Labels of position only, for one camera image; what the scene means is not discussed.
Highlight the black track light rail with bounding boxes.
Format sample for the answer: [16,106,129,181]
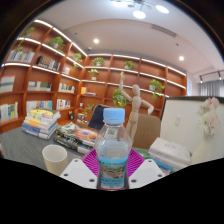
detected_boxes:
[198,70,224,84]

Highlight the grey curtain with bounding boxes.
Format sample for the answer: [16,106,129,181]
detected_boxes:
[199,79,224,98]

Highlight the colourful book stack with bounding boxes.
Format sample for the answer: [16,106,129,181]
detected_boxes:
[21,108,62,140]

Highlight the white vase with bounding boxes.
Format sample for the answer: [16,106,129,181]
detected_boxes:
[189,134,224,166]

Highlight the orange wooden shelf unit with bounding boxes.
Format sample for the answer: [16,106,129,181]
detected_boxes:
[0,19,188,134]

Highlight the cream cup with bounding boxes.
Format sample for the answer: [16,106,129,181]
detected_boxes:
[41,144,70,177]

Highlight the pink white flower bouquet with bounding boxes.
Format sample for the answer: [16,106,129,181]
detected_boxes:
[196,97,221,138]

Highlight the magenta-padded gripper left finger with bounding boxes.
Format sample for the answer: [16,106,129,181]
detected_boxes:
[59,148,100,190]

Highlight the dark chair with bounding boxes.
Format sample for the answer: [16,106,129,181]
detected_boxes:
[87,104,113,131]

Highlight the clear water bottle blue cap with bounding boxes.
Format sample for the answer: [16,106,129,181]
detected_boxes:
[94,107,133,192]

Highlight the blue white tissue pack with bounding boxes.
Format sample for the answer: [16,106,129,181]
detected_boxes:
[151,158,175,175]

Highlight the dark book stack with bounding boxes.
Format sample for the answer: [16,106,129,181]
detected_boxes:
[53,121,101,155]

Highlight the recessed ceiling lights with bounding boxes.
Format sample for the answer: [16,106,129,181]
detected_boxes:
[93,38,185,62]

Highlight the ceiling air vent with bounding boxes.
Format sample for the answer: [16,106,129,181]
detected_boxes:
[151,23,178,38]

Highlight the wooden artist mannequin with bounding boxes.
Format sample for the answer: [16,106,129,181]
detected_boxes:
[119,70,155,144]

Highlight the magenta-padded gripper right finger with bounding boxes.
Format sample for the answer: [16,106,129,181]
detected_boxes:
[128,148,166,190]

